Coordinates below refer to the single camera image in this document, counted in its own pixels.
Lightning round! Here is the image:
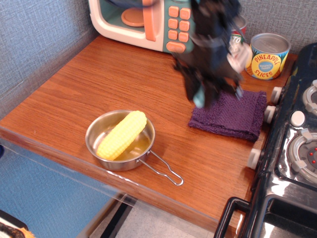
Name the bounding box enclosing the black toy stove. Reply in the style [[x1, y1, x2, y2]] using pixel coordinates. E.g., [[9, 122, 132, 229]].
[[214, 43, 317, 238]]

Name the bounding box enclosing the purple folded towel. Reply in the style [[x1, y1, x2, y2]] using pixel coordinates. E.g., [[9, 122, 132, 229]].
[[189, 91, 267, 142]]

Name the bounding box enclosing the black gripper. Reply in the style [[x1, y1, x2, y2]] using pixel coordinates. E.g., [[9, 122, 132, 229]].
[[172, 37, 244, 108]]

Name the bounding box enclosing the orange object at bottom left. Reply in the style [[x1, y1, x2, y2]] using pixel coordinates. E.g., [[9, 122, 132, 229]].
[[0, 223, 35, 238]]

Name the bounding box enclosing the yellow toy corn cob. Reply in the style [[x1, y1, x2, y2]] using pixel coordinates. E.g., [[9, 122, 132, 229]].
[[96, 111, 147, 161]]

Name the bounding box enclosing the tomato sauce can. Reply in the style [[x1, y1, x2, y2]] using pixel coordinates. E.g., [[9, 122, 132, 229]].
[[229, 15, 247, 54]]

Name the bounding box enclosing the white spatula with teal handle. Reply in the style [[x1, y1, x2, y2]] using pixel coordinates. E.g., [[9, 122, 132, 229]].
[[193, 43, 252, 108]]

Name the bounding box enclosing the small steel saucepan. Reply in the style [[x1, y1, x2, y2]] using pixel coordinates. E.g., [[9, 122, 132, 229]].
[[85, 110, 184, 186]]

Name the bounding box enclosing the white stove knob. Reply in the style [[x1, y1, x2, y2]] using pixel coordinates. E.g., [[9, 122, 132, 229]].
[[264, 106, 276, 124], [270, 87, 283, 104], [247, 148, 262, 170]]

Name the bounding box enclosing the white stove knob middle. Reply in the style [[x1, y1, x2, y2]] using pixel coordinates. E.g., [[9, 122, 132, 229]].
[[264, 106, 276, 124]]

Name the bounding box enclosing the pineapple slices can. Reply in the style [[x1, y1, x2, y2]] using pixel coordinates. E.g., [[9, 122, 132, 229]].
[[245, 33, 291, 80]]

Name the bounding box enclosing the white stove knob bottom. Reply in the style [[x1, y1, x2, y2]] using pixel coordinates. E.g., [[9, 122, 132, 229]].
[[247, 148, 262, 170]]

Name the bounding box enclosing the white stove knob top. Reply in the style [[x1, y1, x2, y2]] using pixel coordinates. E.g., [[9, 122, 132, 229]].
[[270, 87, 283, 104]]

